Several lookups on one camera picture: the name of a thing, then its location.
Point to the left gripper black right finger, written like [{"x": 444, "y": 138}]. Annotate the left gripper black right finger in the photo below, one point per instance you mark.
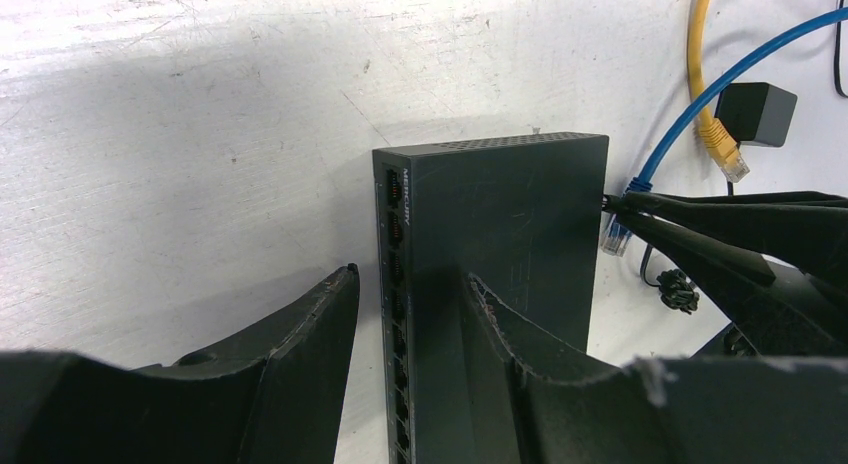
[{"x": 536, "y": 399}]

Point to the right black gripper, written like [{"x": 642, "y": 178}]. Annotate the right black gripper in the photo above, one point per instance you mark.
[{"x": 719, "y": 243}]

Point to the black power adapter with cord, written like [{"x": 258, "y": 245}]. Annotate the black power adapter with cord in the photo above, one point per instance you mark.
[{"x": 839, "y": 65}]

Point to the black network switch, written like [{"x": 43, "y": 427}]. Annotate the black network switch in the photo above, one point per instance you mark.
[{"x": 522, "y": 213}]

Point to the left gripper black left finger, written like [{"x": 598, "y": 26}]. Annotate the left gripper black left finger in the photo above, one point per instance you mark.
[{"x": 270, "y": 393}]

